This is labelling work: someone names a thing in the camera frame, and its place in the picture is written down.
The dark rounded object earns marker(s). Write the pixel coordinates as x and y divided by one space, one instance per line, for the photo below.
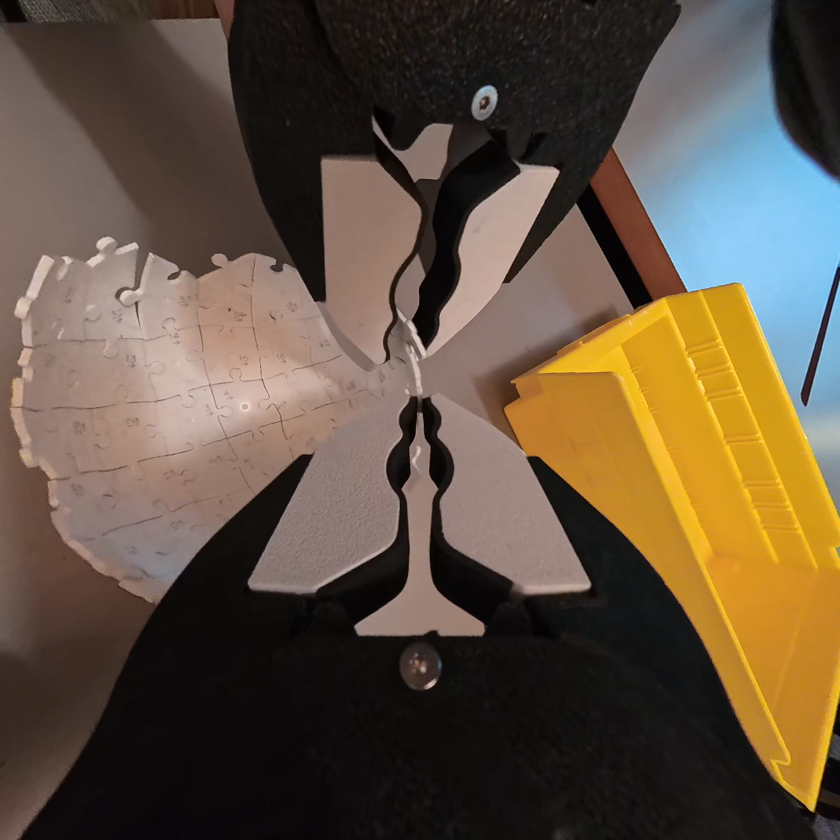
810 72

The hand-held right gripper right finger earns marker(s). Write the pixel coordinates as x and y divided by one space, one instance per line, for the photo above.
499 518

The white table with wooden edge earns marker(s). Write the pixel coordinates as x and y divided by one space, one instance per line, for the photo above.
722 197

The yellow plastic bin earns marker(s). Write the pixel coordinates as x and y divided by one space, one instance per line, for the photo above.
656 472

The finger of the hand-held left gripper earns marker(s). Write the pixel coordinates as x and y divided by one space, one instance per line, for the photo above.
499 223
361 243

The white puzzle piece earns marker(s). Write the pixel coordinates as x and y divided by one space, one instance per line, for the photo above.
412 341

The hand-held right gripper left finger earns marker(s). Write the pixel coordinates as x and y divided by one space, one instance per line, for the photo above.
341 512

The white puzzle ball shell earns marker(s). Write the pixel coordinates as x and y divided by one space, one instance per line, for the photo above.
164 407

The thin dark rod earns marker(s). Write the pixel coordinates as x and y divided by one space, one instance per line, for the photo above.
820 334

